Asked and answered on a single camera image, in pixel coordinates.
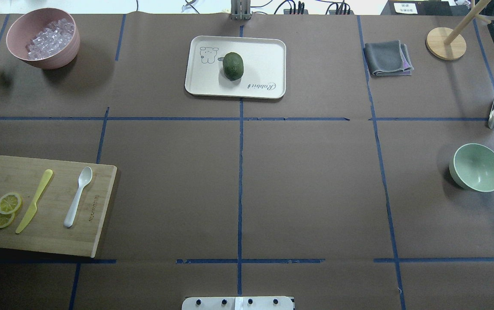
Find pink bowl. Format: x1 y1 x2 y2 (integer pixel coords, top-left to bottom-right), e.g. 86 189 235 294
6 8 80 69

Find bamboo cutting board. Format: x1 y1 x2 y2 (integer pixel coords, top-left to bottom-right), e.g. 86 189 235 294
0 155 117 258

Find lower lemon slice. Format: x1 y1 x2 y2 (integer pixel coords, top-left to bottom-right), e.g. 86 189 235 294
0 213 15 229

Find clear ice cubes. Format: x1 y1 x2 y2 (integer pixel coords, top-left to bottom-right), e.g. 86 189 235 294
26 18 76 60

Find yellow plastic knife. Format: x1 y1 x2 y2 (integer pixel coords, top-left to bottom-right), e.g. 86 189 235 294
15 169 53 234

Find light green bowl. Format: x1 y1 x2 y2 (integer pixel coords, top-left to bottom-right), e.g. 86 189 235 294
448 143 494 192

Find cream rabbit tray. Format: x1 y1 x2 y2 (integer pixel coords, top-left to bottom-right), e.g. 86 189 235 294
184 36 286 99

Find grey folded cloth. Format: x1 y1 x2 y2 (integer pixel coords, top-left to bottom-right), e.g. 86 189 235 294
364 40 414 76

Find wooden cup stand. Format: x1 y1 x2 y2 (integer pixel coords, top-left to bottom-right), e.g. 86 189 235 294
426 0 491 61

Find black power strip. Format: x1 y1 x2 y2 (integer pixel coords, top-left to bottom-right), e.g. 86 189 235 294
283 0 354 16

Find green avocado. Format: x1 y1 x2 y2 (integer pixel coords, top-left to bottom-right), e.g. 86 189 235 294
222 52 244 81

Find aluminium camera post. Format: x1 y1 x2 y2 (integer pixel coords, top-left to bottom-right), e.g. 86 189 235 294
230 0 252 20

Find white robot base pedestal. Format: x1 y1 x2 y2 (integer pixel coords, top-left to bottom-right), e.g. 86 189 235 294
181 296 295 310

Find white plastic spoon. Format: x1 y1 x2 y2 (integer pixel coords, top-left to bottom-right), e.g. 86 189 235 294
63 166 93 228

